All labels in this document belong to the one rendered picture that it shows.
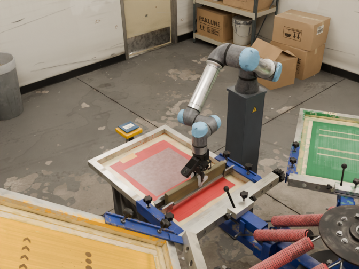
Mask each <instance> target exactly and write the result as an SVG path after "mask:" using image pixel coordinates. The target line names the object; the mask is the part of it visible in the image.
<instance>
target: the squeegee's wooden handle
mask: <svg viewBox="0 0 359 269"><path fill-rule="evenodd" d="M223 170H225V162H224V161H220V162H218V163H216V164H215V165H213V166H212V167H211V169H209V170H208V169H207V170H206V171H203V172H204V173H205V176H208V179H207V180H206V181H205V182H204V183H203V185H204V184H206V183H207V182H209V181H211V180H212V179H214V178H216V177H217V176H219V175H221V174H223ZM198 175H199V174H198ZM197 188H199V186H198V178H197V175H196V176H194V177H192V178H190V179H189V180H187V181H185V182H183V183H181V184H180V185H178V186H176V187H175V188H173V189H171V190H169V191H168V192H166V193H165V205H168V204H169V203H171V202H176V201H177V200H179V199H181V198H182V197H184V196H186V195H188V194H189V193H191V192H193V191H194V190H196V189H197Z"/></svg>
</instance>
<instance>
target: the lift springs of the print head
mask: <svg viewBox="0 0 359 269"><path fill-rule="evenodd" d="M322 216H323V214H311V215H284V216H273V217H272V219H271V220H266V221H265V222H267V223H272V225H273V226H274V227H311V226H319V221H320V219H321V217H322ZM238 235H239V236H254V238H255V240H256V241H275V242H294V243H293V244H292V245H290V246H288V247H286V248H285V249H283V250H281V251H279V252H278V253H276V254H274V255H272V256H270V257H269V258H267V259H265V260H263V261H262V262H260V263H258V264H256V265H254V266H253V267H251V268H249V269H278V268H280V267H282V266H284V265H286V264H287V263H289V262H291V261H293V260H295V259H296V258H298V257H300V256H302V255H303V254H305V253H307V252H309V251H311V250H312V249H314V244H313V242H314V241H316V240H318V239H319V238H321V236H320V235H313V232H312V231H311V230H310V229H277V230H255V231H254V234H238ZM314 237H316V238H314ZM343 262H344V260H342V259H341V260H340V261H338V262H336V263H335V264H333V265H331V266H329V267H327V265H326V264H323V263H321V264H319V265H317V266H315V267H313V268H312V269H331V268H333V267H335V266H336V265H338V264H340V269H342V267H343Z"/></svg>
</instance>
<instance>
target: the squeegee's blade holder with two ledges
mask: <svg viewBox="0 0 359 269"><path fill-rule="evenodd" d="M222 177H223V175H222V174H221V175H219V176H217V177H216V178H214V179H212V180H211V181H209V182H207V183H206V184H204V185H202V186H201V187H199V188H197V189H196V190H194V191H193V192H191V193H189V194H188V195H186V196H184V197H182V198H181V199H179V200H177V201H176V202H174V203H173V205H177V204H179V203H181V202H182V201H184V200H185V199H187V198H189V197H190V196H192V195H193V194H195V193H197V192H198V191H200V190H202V189H203V188H205V187H207V186H208V185H210V184H212V183H213V182H215V181H217V180H218V179H220V178H222Z"/></svg>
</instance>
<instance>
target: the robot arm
mask: <svg viewBox="0 0 359 269"><path fill-rule="evenodd" d="M206 64H207V65H206V67H205V69H204V72H203V74H202V76H201V78H200V80H199V82H198V84H197V86H196V89H195V91H194V93H193V95H192V97H191V99H190V101H189V104H188V106H187V108H186V109H181V111H180V112H179V113H178V116H177V119H178V121H179V122H180V123H182V124H184V125H187V126H190V127H192V131H191V133H192V155H193V156H192V157H191V159H190V160H189V161H188V163H187V164H186V165H185V166H184V168H183V169H182V170H181V171H180V173H181V174H182V175H183V176H184V177H186V178H188V177H189V176H190V175H191V178H192V177H194V176H196V175H197V178H198V186H199V187H201V186H202V185H203V183H204V182H205V181H206V180H207V179H208V176H205V173H204V172H203V171H206V170H207V169H208V170H209V169H211V167H212V161H211V160H210V159H209V149H208V148H207V138H208V137H209V136H211V135H212V134H213V133H214V132H215V131H217V130H218V128H219V127H220V126H221V120H220V118H219V117H218V116H216V115H212V116H209V117H207V116H203V115H200V112H201V110H202V108H203V106H204V103H205V101H206V99H207V97H208V95H209V93H210V91H211V88H212V86H213V84H214V82H215V80H216V78H217V76H218V73H219V71H220V70H222V69H223V67H224V66H225V65H226V66H230V67H234V68H238V69H239V76H238V80H237V83H236V85H235V90H236V91H237V92H238V93H241V94H255V93H257V92H258V91H259V84H258V81H257V77H258V78H261V79H264V80H269V81H272V82H277V81H278V79H279V77H280V75H281V72H282V64H281V63H279V62H275V61H272V60H270V59H262V58H260V55H259V52H258V50H256V49H254V48H251V47H246V46H241V45H236V44H232V43H224V44H221V45H220V46H218V47H217V48H215V49H214V50H213V51H212V53H211V54H210V55H209V57H208V58H207V60H206ZM208 160H209V161H208ZM209 164H210V167H209ZM198 174H199V175H198Z"/></svg>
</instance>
